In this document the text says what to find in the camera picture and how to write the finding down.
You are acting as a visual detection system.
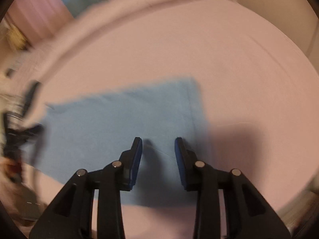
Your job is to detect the pink duvet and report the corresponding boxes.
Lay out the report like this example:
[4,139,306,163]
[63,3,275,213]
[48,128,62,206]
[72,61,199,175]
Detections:
[27,0,239,123]

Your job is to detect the pink curtain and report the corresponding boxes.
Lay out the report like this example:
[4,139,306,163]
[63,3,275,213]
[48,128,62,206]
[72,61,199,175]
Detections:
[5,0,74,45]

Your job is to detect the pink bed sheet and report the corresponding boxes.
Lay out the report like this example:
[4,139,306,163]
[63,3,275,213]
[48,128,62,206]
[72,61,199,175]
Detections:
[39,0,318,210]

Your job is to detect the light blue denim pants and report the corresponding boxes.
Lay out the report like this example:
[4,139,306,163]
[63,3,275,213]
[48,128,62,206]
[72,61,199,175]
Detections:
[24,78,210,207]

